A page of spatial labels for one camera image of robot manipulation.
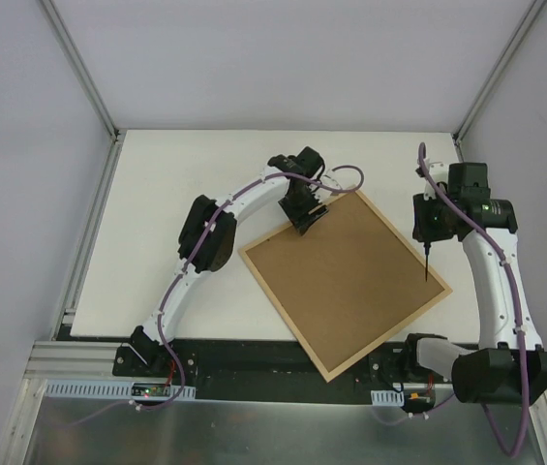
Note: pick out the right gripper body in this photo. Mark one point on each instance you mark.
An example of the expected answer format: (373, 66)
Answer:
(428, 237)

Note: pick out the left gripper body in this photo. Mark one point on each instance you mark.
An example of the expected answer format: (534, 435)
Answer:
(303, 213)

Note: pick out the red handled screwdriver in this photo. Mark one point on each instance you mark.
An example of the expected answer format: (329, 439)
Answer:
(426, 247)

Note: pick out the wooden picture frame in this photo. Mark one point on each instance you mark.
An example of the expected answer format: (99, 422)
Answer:
(347, 285)

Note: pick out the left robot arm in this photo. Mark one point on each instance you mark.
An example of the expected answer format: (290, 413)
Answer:
(206, 241)

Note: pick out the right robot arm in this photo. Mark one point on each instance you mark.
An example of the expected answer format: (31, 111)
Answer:
(509, 365)

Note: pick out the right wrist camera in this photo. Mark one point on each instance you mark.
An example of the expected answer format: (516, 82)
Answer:
(439, 173)

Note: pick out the right aluminium corner post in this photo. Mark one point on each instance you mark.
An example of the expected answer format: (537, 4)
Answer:
(520, 33)

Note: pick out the aluminium corner post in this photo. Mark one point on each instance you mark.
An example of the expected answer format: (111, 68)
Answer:
(520, 33)
(68, 46)

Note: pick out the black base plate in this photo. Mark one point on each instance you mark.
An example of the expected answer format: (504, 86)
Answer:
(281, 371)

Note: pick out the right white cable duct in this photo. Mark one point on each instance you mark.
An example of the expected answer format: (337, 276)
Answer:
(387, 398)

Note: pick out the white cable duct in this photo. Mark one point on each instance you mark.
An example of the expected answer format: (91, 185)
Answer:
(117, 390)
(387, 398)

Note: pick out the left white cable duct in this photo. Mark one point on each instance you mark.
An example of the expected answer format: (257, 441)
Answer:
(117, 390)

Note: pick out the aluminium rail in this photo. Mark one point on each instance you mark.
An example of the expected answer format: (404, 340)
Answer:
(71, 360)

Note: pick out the left aluminium corner post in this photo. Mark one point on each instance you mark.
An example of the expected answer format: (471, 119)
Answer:
(68, 46)

